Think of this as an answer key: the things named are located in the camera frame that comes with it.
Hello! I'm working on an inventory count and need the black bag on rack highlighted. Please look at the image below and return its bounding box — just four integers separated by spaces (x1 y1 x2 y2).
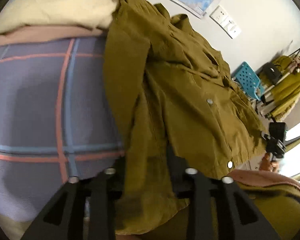
262 62 283 85

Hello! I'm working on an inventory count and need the pink fleece sleeve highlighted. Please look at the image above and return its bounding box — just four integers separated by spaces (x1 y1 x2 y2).
228 170 300 190

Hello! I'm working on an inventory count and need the white wall socket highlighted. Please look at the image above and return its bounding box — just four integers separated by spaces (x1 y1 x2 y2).
210 5 228 24
219 15 236 32

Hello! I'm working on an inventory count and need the cream folded garment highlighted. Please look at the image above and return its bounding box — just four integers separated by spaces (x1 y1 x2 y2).
0 0 119 34

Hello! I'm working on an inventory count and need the pink folded garment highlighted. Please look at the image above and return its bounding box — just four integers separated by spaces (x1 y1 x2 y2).
0 25 107 46

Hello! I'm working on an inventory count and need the clothes rack with olive garments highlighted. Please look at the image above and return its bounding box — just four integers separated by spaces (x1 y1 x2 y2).
256 48 300 122

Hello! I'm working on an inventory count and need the olive green jacket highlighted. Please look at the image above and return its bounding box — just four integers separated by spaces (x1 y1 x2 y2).
103 0 265 235

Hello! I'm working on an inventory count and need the person's right hand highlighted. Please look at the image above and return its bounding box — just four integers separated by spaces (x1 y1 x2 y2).
258 153 280 173

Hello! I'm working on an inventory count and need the white wall socket left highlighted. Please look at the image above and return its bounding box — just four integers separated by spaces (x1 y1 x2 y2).
210 5 228 24

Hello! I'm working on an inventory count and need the white wall socket middle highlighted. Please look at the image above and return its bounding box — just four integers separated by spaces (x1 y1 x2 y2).
219 15 236 32

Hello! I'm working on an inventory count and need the purple plaid bed sheet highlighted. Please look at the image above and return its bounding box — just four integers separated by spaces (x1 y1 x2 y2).
0 36 122 222

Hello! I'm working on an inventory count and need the teal perforated storage rack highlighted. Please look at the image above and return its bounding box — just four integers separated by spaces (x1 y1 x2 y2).
231 62 264 101

